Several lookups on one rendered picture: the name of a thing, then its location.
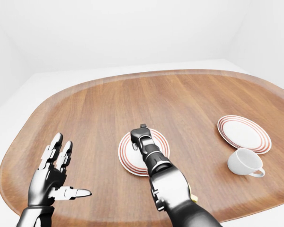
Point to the small yellow object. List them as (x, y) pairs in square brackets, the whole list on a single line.
[(194, 196)]

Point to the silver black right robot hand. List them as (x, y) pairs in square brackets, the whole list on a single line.
[(170, 186)]

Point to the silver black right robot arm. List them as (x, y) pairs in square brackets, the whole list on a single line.
[(191, 217)]

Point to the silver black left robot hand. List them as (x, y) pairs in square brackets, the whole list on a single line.
[(42, 184)]

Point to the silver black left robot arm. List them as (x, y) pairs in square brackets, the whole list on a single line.
[(26, 217)]

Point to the white plate with red rings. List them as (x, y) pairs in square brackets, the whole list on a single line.
[(243, 134), (129, 156)]

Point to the white mug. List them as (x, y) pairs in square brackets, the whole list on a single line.
[(241, 163)]

